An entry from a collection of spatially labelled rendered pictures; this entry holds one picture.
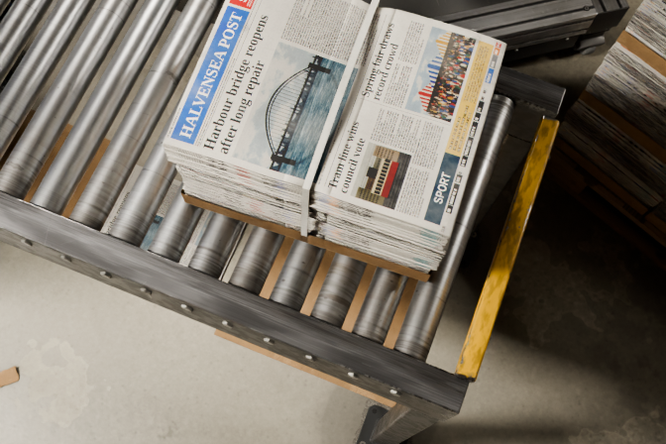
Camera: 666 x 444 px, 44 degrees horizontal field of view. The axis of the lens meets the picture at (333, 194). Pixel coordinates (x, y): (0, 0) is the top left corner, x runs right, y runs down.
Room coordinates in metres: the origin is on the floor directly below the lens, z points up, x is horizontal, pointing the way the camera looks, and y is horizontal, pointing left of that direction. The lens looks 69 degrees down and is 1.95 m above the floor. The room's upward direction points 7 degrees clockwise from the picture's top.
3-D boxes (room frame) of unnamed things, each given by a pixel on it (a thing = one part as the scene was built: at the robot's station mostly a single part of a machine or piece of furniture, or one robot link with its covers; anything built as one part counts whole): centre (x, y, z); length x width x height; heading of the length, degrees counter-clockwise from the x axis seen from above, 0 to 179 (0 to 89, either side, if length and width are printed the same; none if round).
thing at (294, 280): (0.48, -0.01, 0.77); 0.47 x 0.05 x 0.05; 165
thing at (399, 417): (0.17, -0.19, 0.34); 0.06 x 0.06 x 0.68; 75
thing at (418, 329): (0.43, -0.19, 0.77); 0.47 x 0.05 x 0.05; 165
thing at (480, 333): (0.40, -0.27, 0.81); 0.43 x 0.03 x 0.02; 165
